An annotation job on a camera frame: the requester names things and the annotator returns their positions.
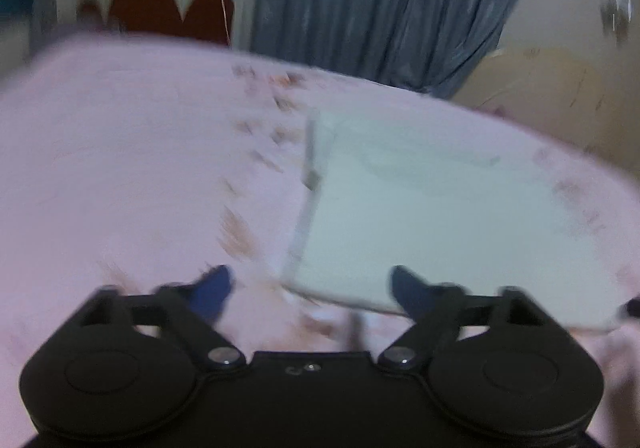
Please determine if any pale green sweater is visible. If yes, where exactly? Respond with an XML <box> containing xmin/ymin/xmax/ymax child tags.
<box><xmin>281</xmin><ymin>106</ymin><xmax>634</xmax><ymax>334</ymax></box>

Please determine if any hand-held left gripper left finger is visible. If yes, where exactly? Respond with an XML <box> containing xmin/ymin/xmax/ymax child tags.
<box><xmin>79</xmin><ymin>264</ymin><xmax>248</xmax><ymax>371</ymax></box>

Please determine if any red heart-shaped headboard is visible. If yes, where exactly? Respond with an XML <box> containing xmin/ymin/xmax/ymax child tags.
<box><xmin>75</xmin><ymin>0</ymin><xmax>239</xmax><ymax>47</ymax></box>

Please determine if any wall lamp with glass shades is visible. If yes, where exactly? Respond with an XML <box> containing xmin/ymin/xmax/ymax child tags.
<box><xmin>599</xmin><ymin>0</ymin><xmax>634</xmax><ymax>47</ymax></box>

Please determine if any bed with pink floral sheet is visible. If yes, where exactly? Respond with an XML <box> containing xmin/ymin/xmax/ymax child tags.
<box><xmin>0</xmin><ymin>32</ymin><xmax>640</xmax><ymax>448</ymax></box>

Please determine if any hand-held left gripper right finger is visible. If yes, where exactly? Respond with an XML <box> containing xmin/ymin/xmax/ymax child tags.
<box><xmin>377</xmin><ymin>265</ymin><xmax>566</xmax><ymax>374</ymax></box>

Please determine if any cream round headboard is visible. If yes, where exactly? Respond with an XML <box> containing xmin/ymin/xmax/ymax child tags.
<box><xmin>451</xmin><ymin>45</ymin><xmax>640</xmax><ymax>175</ymax></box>

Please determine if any wide blue curtain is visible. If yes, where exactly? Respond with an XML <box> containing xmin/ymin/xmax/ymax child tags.
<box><xmin>249</xmin><ymin>0</ymin><xmax>547</xmax><ymax>100</ymax></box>

